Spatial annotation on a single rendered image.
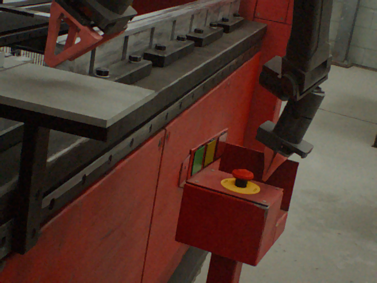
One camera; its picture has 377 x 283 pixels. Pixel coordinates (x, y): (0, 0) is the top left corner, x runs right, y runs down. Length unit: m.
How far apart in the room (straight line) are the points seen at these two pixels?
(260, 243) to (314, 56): 0.34
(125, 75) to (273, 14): 1.58
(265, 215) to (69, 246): 0.34
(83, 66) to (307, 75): 0.43
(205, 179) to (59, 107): 0.56
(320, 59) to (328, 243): 2.03
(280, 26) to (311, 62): 1.76
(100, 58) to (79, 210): 0.41
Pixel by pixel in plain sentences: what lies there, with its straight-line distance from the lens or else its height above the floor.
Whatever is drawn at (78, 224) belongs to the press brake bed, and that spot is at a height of 0.72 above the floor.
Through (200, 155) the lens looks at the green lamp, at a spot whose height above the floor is 0.82.
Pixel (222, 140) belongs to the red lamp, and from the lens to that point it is 1.44.
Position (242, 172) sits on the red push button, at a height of 0.81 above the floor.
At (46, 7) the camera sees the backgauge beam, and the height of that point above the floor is 0.96.
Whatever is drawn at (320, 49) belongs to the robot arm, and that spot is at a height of 1.05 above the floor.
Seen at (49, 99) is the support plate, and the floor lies 1.00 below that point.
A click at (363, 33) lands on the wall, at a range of 8.24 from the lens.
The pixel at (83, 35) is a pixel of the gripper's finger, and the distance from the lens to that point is 0.84.
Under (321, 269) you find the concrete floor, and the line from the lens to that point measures 2.98.
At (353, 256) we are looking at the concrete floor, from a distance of 3.17.
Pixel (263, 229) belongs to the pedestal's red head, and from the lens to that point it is 1.28.
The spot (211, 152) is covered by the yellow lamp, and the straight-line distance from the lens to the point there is 1.39.
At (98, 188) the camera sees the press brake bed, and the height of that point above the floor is 0.76.
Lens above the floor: 1.22
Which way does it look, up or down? 17 degrees down
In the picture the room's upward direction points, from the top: 10 degrees clockwise
